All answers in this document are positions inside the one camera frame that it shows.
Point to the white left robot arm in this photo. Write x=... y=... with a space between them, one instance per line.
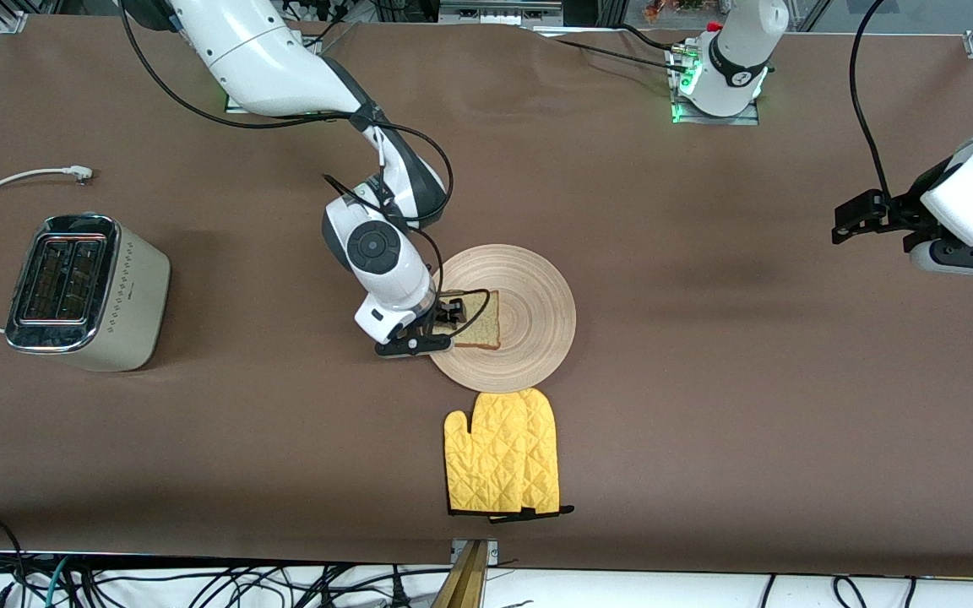
x=736 y=59

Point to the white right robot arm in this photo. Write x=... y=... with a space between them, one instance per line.
x=267 y=67

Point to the small steel bracket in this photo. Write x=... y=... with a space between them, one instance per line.
x=493 y=553

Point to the yellow quilted oven mitt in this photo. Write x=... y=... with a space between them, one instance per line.
x=486 y=456
x=544 y=447

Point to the orange leafy object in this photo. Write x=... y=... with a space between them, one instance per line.
x=672 y=7

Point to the brown table cover sheet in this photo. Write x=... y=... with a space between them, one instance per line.
x=706 y=464

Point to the round wooden plate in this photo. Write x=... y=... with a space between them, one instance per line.
x=529 y=287

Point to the slice of brown bread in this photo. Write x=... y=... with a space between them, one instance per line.
x=482 y=325

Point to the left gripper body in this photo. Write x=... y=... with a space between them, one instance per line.
x=911 y=207

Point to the grey metal frame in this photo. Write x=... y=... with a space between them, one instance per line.
x=499 y=13

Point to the cream and chrome toaster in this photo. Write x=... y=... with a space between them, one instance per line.
x=127 y=295

